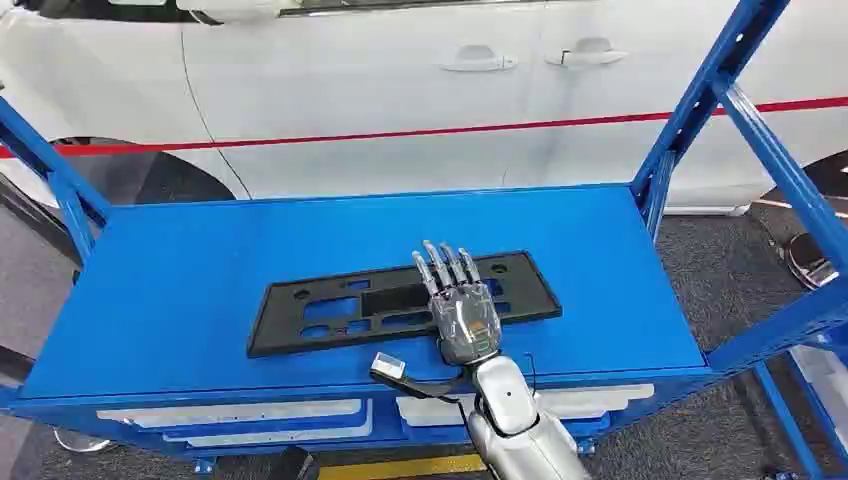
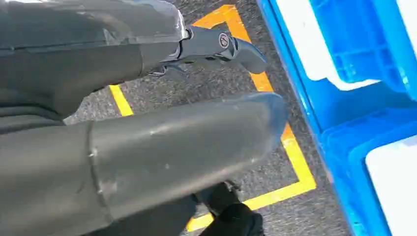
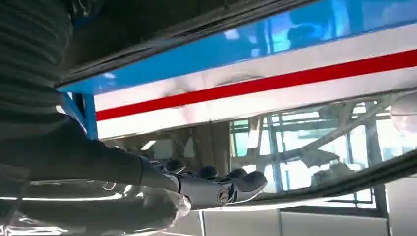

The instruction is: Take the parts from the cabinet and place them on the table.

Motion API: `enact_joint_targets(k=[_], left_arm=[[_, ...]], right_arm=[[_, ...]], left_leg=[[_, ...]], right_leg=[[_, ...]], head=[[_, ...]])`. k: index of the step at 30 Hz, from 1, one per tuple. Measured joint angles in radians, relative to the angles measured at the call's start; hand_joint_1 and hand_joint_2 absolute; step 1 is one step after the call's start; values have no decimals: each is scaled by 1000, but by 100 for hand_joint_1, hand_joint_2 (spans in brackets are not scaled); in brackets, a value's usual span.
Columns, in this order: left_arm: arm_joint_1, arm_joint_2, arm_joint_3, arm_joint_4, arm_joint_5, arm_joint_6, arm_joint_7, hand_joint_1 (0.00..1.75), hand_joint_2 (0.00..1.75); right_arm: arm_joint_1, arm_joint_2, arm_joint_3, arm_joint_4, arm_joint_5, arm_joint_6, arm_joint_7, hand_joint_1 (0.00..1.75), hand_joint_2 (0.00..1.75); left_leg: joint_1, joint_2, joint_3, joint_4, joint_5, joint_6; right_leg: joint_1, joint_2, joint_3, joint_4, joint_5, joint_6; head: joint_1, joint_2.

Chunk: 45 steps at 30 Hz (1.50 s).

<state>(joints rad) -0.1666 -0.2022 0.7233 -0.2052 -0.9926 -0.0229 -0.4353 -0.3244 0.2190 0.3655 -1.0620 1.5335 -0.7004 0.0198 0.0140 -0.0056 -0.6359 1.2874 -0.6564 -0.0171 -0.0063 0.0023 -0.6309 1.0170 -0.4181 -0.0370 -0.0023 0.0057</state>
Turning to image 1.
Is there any robot right hand grey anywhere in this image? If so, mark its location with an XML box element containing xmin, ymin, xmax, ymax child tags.
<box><xmin>411</xmin><ymin>239</ymin><xmax>503</xmax><ymax>368</ymax></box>

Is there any black plastic mounting plate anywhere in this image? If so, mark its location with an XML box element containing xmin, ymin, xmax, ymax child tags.
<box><xmin>246</xmin><ymin>250</ymin><xmax>563</xmax><ymax>360</ymax></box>

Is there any white rack label strip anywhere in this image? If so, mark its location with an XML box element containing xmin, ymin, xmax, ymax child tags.
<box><xmin>396</xmin><ymin>383</ymin><xmax>656</xmax><ymax>429</ymax></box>
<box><xmin>95</xmin><ymin>398</ymin><xmax>374</xmax><ymax>449</ymax></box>

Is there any yellow floor tape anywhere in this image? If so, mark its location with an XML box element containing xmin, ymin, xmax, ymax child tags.
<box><xmin>317</xmin><ymin>453</ymin><xmax>488</xmax><ymax>480</ymax></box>

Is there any red barrier belt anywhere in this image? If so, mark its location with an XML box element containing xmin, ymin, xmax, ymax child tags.
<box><xmin>0</xmin><ymin>96</ymin><xmax>848</xmax><ymax>160</ymax></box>

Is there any robot black foot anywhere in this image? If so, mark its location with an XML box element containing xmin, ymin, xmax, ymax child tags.
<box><xmin>268</xmin><ymin>447</ymin><xmax>323</xmax><ymax>480</ymax></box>

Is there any white car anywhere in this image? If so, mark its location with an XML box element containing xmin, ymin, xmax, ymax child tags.
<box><xmin>0</xmin><ymin>0</ymin><xmax>848</xmax><ymax>217</ymax></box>

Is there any blue metal rack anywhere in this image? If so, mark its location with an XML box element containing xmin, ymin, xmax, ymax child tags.
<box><xmin>0</xmin><ymin>0</ymin><xmax>848</xmax><ymax>480</ymax></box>

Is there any chrome stanchion base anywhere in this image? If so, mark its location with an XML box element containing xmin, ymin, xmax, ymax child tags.
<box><xmin>52</xmin><ymin>427</ymin><xmax>115</xmax><ymax>456</ymax></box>
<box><xmin>781</xmin><ymin>231</ymin><xmax>840</xmax><ymax>292</ymax></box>

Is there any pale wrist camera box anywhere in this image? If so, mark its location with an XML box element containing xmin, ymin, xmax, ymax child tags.
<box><xmin>369</xmin><ymin>351</ymin><xmax>407</xmax><ymax>384</ymax></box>

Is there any white car door handle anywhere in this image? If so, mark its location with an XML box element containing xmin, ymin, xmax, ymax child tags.
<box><xmin>440</xmin><ymin>44</ymin><xmax>519</xmax><ymax>73</ymax></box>
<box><xmin>545</xmin><ymin>36</ymin><xmax>629</xmax><ymax>68</ymax></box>

